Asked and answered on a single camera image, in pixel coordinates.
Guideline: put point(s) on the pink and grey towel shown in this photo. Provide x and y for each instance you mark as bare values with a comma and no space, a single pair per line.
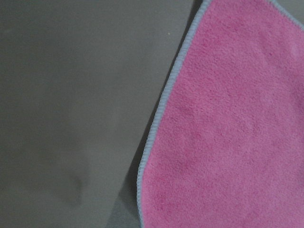
226,146

